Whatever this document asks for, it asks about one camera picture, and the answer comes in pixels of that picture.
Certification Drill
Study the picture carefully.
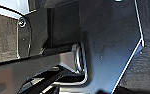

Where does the thin grey base cable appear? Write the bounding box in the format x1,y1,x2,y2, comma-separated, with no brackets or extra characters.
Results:
50,42,91,88

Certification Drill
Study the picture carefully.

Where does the white robot box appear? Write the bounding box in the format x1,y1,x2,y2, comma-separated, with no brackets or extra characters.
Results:
0,0,37,16

